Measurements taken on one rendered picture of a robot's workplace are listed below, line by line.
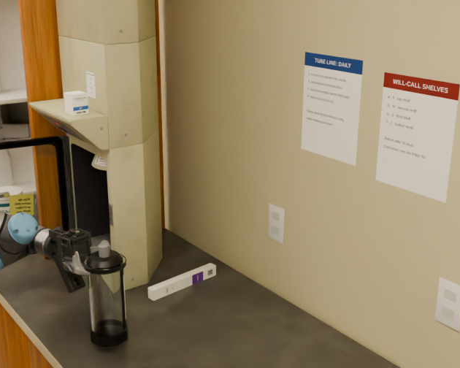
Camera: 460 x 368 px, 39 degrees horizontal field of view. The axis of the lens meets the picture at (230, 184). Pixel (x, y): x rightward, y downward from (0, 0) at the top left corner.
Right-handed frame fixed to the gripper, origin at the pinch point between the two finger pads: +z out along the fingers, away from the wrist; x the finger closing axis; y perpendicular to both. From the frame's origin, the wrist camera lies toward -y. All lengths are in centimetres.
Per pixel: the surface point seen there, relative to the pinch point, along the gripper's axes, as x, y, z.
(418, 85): 45, 45, 64
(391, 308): 45, -13, 59
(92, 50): 24, 53, -26
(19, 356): 1, -44, -49
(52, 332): -4.9, -22.5, -19.3
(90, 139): 16.8, 28.6, -21.1
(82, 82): 26, 43, -34
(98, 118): 19.6, 34.2, -20.1
